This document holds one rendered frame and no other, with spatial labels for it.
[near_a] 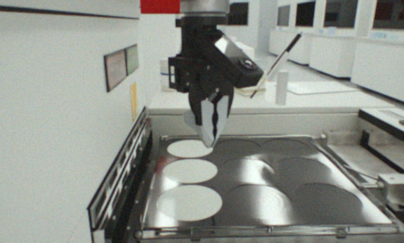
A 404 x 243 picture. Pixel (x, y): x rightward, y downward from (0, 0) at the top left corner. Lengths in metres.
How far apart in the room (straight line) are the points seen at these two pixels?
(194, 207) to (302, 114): 0.44
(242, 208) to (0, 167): 0.35
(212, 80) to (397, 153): 0.44
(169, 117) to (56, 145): 0.52
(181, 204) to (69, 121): 0.25
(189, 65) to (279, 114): 0.38
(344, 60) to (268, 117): 6.41
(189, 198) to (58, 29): 0.32
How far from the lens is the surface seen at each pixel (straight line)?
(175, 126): 0.79
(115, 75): 0.47
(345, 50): 7.15
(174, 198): 0.51
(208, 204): 0.49
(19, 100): 0.24
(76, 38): 0.34
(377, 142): 0.81
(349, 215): 0.52
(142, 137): 0.65
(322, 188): 0.58
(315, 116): 0.84
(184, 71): 0.50
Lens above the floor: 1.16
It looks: 18 degrees down
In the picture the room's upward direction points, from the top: straight up
